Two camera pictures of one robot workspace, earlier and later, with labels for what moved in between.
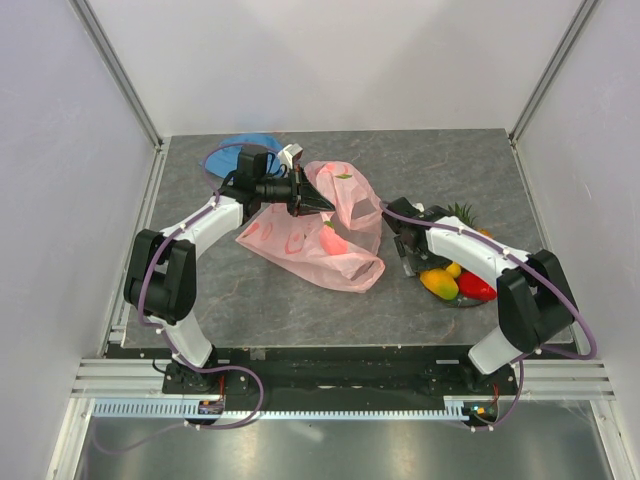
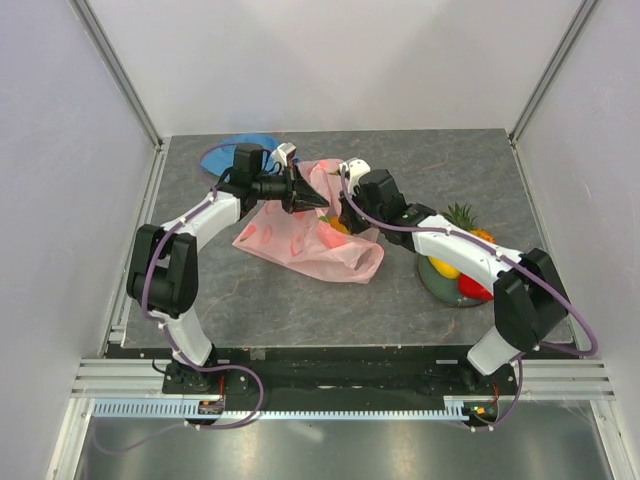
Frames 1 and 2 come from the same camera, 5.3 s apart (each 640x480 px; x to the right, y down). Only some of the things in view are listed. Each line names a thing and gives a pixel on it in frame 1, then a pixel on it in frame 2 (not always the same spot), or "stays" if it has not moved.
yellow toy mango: [454, 269] stays
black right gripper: [412, 265] to [346, 218]
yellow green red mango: [440, 283] to [334, 221]
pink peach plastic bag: [339, 246] stays
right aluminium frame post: [583, 14] stays
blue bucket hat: [223, 159] stays
